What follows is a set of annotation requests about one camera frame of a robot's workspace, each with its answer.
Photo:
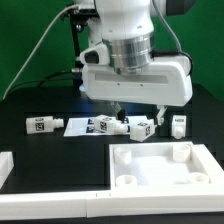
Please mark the white marker sheet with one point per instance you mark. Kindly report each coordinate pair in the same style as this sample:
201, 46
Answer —
85, 126

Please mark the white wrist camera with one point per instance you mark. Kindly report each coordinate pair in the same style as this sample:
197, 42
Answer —
97, 55

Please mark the white fence obstacle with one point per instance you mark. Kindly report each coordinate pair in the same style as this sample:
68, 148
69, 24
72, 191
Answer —
113, 202

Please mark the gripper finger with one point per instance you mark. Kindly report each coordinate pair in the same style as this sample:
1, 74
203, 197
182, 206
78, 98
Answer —
120, 112
160, 116

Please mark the white square tabletop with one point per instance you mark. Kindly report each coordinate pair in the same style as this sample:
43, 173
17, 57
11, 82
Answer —
162, 164

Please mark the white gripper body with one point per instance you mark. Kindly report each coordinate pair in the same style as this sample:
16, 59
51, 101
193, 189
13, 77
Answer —
165, 81

